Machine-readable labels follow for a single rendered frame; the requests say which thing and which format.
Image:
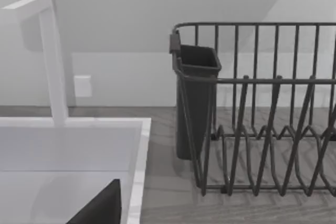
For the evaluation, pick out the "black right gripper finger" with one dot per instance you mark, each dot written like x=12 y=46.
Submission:
x=105 y=205

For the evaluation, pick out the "white sink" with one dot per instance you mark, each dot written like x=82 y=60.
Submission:
x=78 y=155

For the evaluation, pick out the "dark grey utensil cup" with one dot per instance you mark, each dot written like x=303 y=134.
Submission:
x=194 y=98

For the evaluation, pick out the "tall white tap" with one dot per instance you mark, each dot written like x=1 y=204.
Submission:
x=52 y=64

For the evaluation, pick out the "white wall socket plate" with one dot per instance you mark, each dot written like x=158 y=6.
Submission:
x=82 y=86

